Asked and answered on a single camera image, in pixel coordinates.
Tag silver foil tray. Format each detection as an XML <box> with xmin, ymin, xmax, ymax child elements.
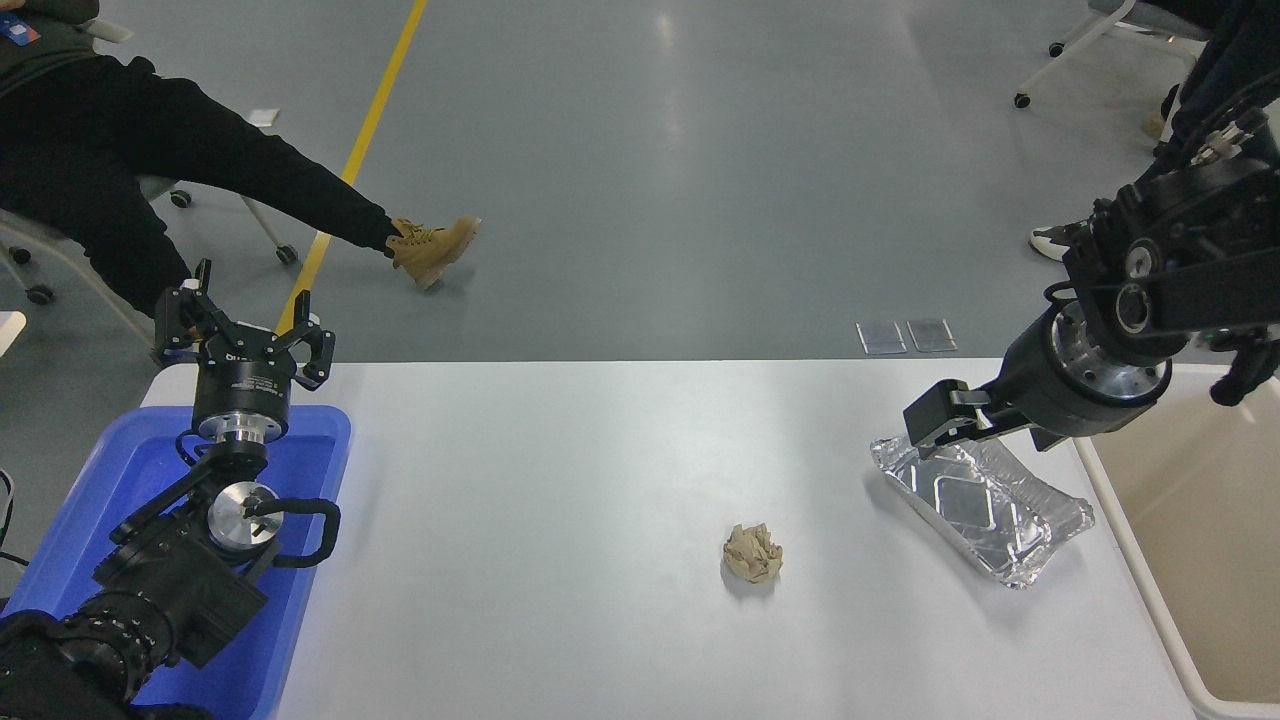
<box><xmin>870</xmin><ymin>432</ymin><xmax>1096</xmax><ymax>589</ymax></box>

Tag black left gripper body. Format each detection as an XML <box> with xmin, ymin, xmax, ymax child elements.
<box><xmin>190</xmin><ymin>326</ymin><xmax>299</xmax><ymax>425</ymax></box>

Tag standing person with sneaker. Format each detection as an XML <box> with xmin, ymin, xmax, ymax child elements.
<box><xmin>1030</xmin><ymin>0</ymin><xmax>1280</xmax><ymax>264</ymax></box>

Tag blue plastic tray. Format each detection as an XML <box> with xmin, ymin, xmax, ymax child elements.
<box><xmin>0</xmin><ymin>403</ymin><xmax>353</xmax><ymax>720</ymax></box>

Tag white wheeled office chair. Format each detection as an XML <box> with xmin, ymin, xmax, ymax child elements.
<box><xmin>1013</xmin><ymin>0</ymin><xmax>1213</xmax><ymax>110</ymax></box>

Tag crumpled tan paper ball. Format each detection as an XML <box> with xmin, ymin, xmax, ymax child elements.
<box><xmin>722</xmin><ymin>523</ymin><xmax>784</xmax><ymax>584</ymax></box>

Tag large pale bin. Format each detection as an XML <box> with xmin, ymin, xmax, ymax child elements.
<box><xmin>1072</xmin><ymin>362</ymin><xmax>1280</xmax><ymax>720</ymax></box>

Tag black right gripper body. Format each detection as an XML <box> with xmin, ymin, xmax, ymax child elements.
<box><xmin>988</xmin><ymin>306</ymin><xmax>1091</xmax><ymax>452</ymax></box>

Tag grey wheeled office chair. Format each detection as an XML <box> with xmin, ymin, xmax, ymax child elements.
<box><xmin>0</xmin><ymin>18</ymin><xmax>301</xmax><ymax>347</ymax></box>

